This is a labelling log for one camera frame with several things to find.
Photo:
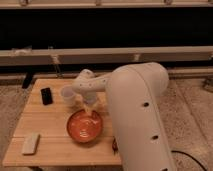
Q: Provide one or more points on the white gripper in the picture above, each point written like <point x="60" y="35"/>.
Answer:
<point x="89" y="99"/>

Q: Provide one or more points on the orange ceramic bowl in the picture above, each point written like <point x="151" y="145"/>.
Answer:
<point x="84" y="128"/>

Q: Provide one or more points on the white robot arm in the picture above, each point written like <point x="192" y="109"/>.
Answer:
<point x="131" y="92"/>

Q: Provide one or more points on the translucent plastic cup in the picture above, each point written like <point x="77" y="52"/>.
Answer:
<point x="68" y="95"/>

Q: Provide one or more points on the black rectangular phone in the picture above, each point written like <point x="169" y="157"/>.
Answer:
<point x="46" y="96"/>

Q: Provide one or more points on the dark brown oblong object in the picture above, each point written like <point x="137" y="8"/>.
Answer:
<point x="114" y="146"/>

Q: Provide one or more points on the grey long metal rail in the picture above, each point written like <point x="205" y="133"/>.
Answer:
<point x="104" y="55"/>

